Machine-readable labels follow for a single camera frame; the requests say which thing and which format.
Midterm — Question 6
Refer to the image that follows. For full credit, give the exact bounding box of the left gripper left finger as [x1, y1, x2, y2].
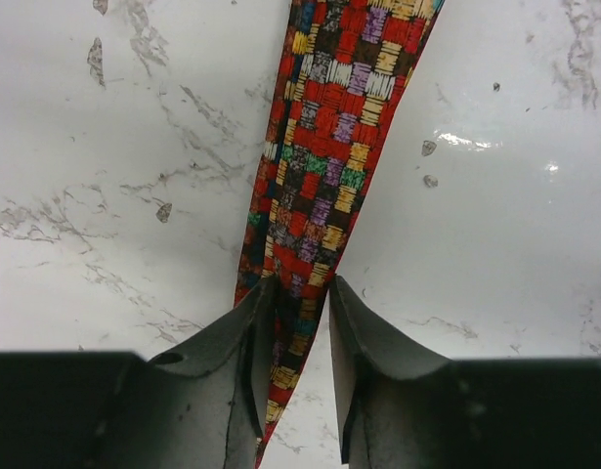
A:
[0, 278, 276, 468]

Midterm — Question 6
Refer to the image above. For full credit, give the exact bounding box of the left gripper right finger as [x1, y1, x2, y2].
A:
[329, 277, 601, 468]

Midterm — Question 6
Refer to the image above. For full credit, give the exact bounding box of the red patterned tie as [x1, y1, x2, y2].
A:
[235, 0, 442, 455]

